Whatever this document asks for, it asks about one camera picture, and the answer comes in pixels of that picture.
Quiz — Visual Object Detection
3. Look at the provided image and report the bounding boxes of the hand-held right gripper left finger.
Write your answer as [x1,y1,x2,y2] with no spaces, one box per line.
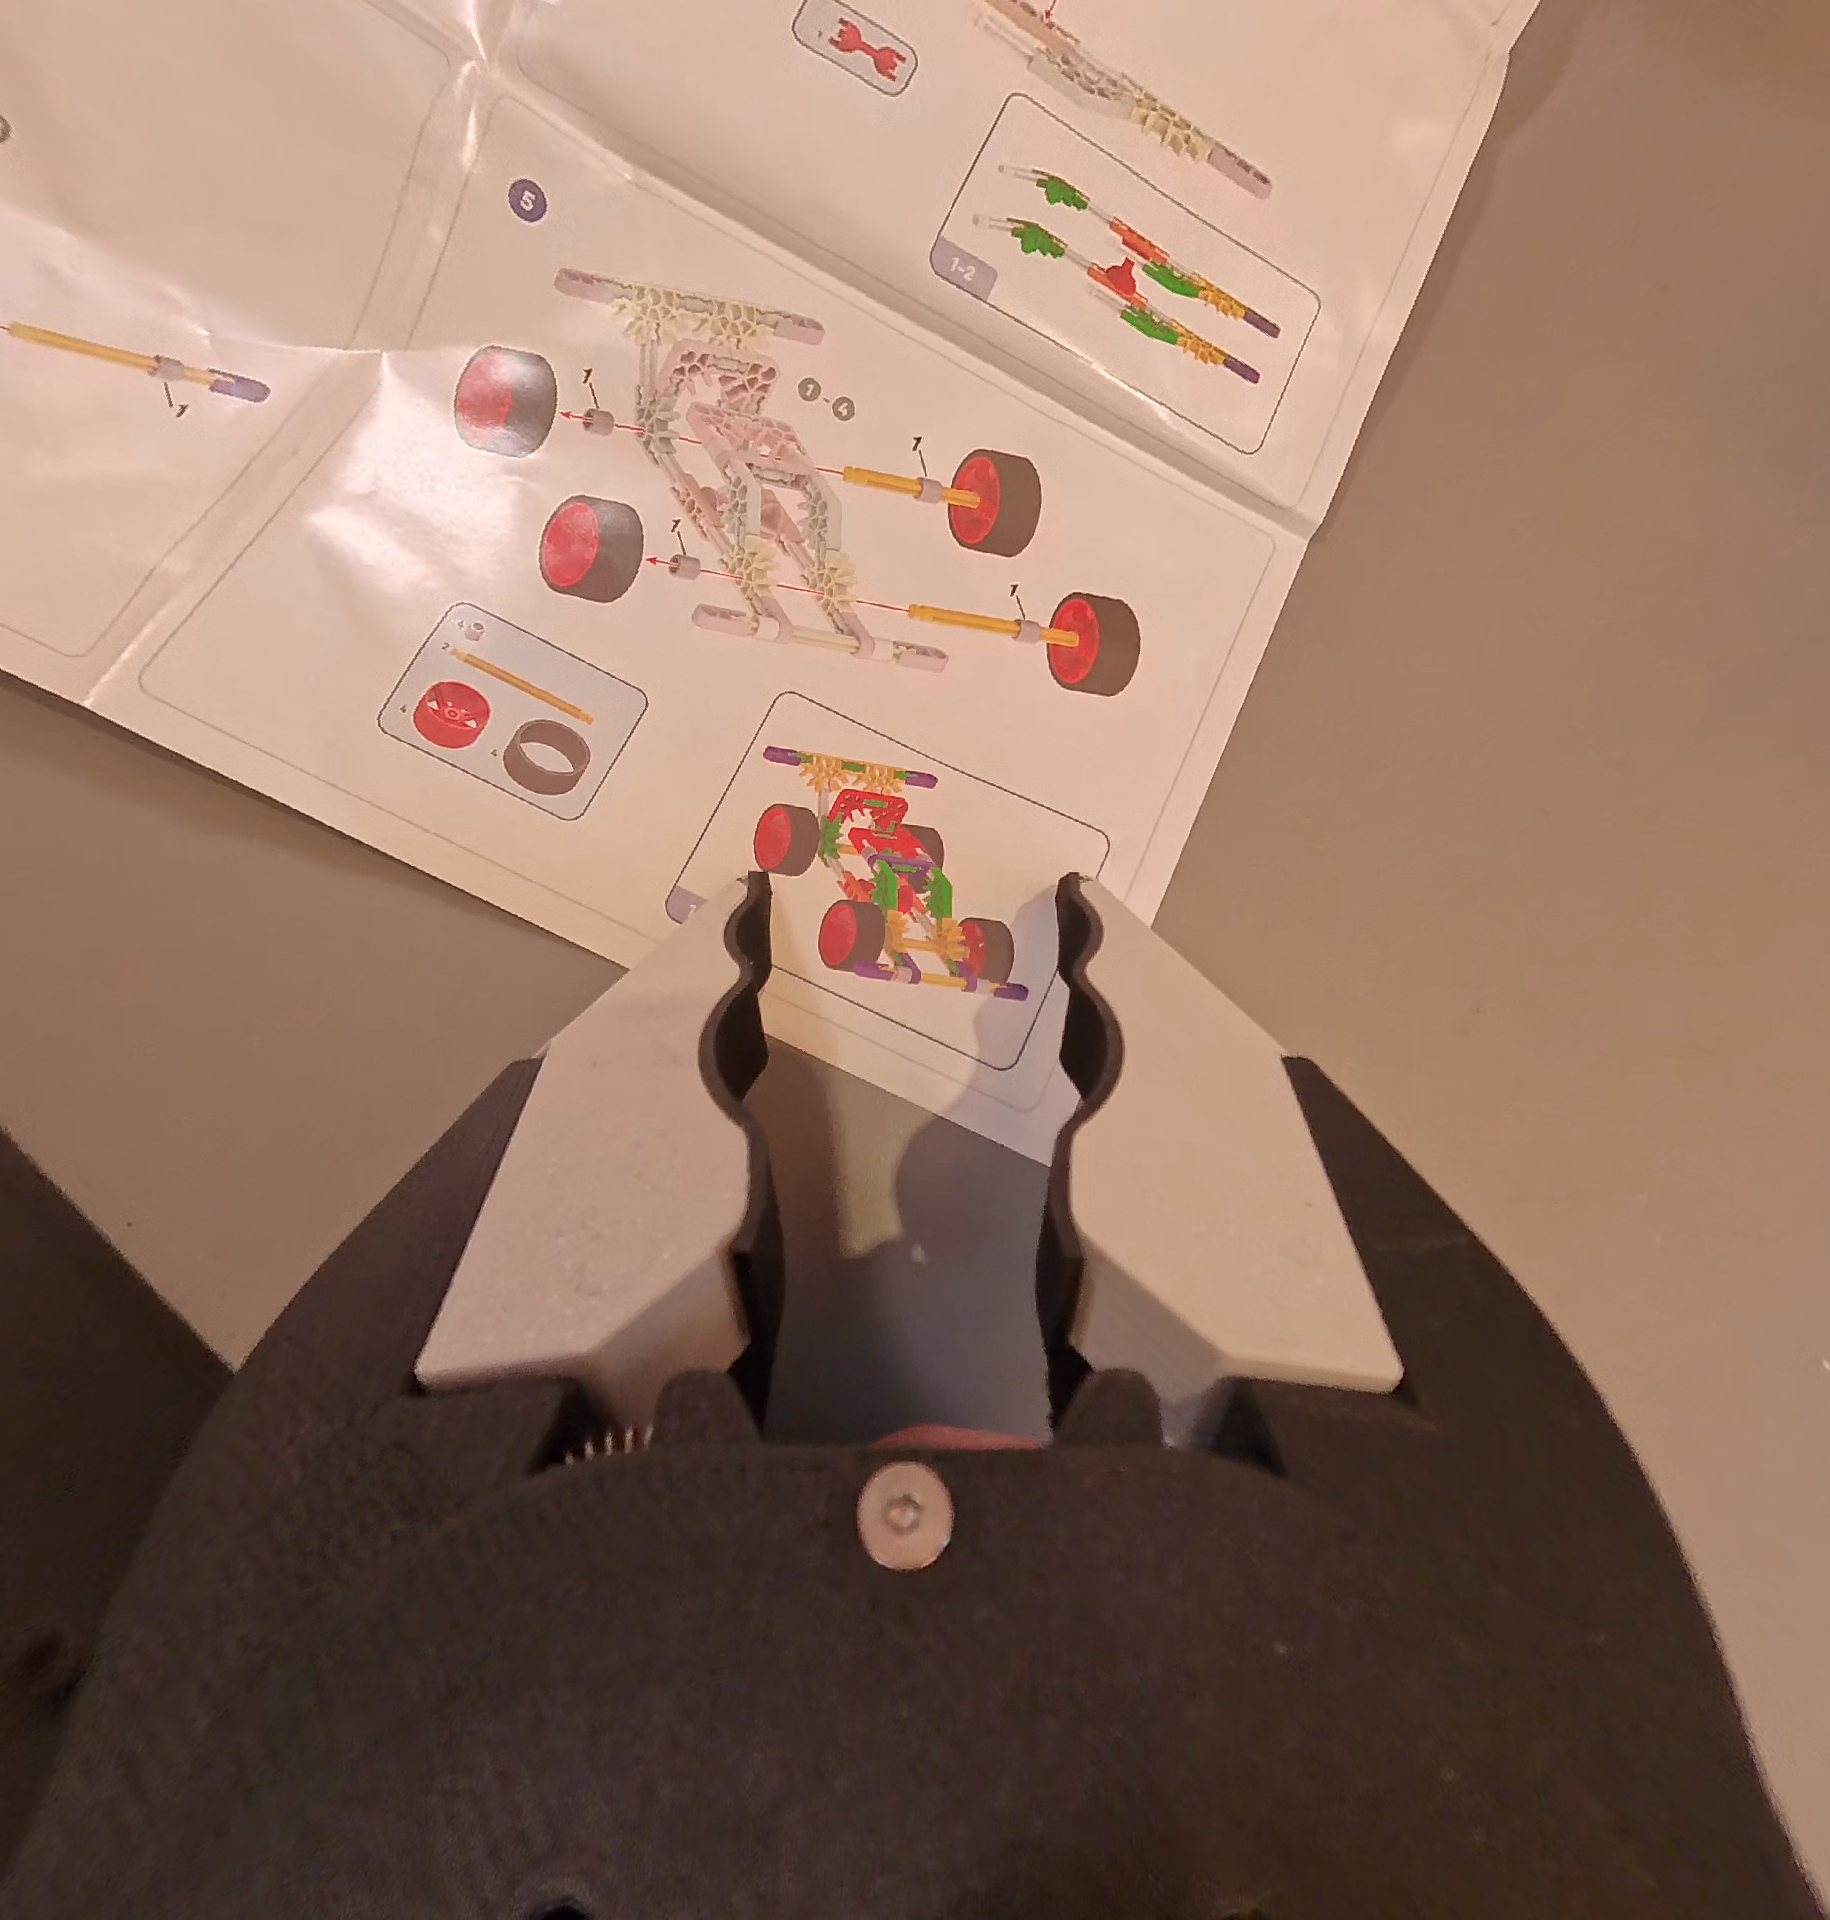
[411,871,785,1394]

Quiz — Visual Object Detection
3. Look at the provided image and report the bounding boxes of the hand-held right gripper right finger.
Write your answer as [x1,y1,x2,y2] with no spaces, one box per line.
[1038,871,1405,1420]

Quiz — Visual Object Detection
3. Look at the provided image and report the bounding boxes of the toy instruction sheet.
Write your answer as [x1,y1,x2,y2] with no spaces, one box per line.
[0,0,1547,1157]

